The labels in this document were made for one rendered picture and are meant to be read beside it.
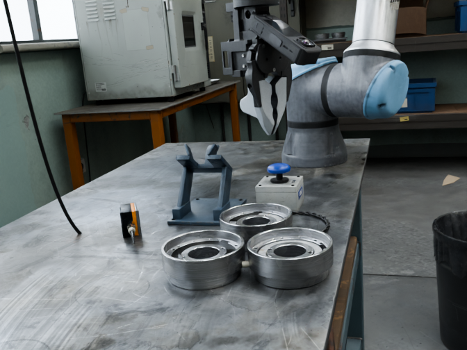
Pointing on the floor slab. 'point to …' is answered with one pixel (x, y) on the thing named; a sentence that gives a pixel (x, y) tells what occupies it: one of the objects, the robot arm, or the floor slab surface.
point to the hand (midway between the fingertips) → (273, 126)
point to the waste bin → (452, 277)
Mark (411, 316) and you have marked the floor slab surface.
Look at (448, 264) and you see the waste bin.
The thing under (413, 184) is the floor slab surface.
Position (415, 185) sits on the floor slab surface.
